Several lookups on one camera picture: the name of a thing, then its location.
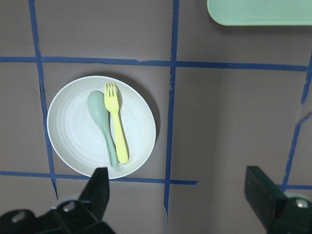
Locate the light green tray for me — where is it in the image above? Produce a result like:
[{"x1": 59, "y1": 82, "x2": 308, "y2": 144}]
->
[{"x1": 207, "y1": 0, "x2": 312, "y2": 26}]

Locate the yellow plastic fork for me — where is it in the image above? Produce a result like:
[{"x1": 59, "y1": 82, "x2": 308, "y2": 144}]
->
[{"x1": 104, "y1": 83, "x2": 129, "y2": 164}]

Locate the light green spoon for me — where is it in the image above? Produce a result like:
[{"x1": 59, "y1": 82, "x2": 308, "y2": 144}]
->
[{"x1": 87, "y1": 91, "x2": 119, "y2": 168}]

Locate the white round plate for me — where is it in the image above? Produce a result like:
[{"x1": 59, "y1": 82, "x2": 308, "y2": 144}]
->
[{"x1": 47, "y1": 76, "x2": 156, "y2": 179}]

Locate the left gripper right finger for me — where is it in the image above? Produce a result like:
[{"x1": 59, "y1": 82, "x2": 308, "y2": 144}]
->
[{"x1": 244, "y1": 166, "x2": 288, "y2": 231}]

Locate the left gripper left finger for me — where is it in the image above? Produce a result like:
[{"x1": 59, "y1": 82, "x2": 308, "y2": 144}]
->
[{"x1": 78, "y1": 167, "x2": 109, "y2": 220}]

